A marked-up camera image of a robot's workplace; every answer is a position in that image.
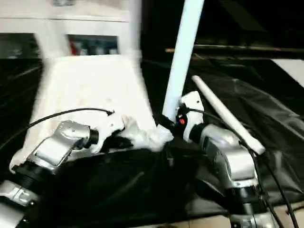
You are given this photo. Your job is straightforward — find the white plastic table top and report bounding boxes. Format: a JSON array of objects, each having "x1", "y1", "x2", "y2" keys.
[{"x1": 9, "y1": 53, "x2": 174, "y2": 172}]

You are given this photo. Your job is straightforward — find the black plastic mat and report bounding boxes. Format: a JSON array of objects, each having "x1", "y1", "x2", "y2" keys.
[{"x1": 0, "y1": 51, "x2": 304, "y2": 225}]

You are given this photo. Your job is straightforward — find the white cabinet with glass doors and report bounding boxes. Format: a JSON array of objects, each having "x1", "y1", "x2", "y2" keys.
[{"x1": 0, "y1": 0, "x2": 134, "y2": 59}]

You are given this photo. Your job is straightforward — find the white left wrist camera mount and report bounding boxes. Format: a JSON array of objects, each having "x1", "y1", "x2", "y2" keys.
[{"x1": 91, "y1": 113, "x2": 126, "y2": 153}]

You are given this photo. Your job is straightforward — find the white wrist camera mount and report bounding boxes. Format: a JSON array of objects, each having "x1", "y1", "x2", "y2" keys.
[
  {"x1": 91, "y1": 113, "x2": 126, "y2": 153},
  {"x1": 178, "y1": 90, "x2": 205, "y2": 143}
]

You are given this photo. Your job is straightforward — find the dark metal rail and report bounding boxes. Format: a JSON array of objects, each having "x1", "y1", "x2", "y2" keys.
[{"x1": 193, "y1": 45, "x2": 304, "y2": 55}]

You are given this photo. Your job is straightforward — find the dark patterned jar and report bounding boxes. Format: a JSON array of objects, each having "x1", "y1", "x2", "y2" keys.
[{"x1": 53, "y1": 0, "x2": 75, "y2": 7}]

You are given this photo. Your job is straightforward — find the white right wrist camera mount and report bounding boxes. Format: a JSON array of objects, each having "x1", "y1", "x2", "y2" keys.
[{"x1": 178, "y1": 90, "x2": 205, "y2": 143}]

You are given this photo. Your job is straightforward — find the white flat board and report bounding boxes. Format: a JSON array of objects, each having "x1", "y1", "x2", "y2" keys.
[{"x1": 270, "y1": 58, "x2": 304, "y2": 82}]

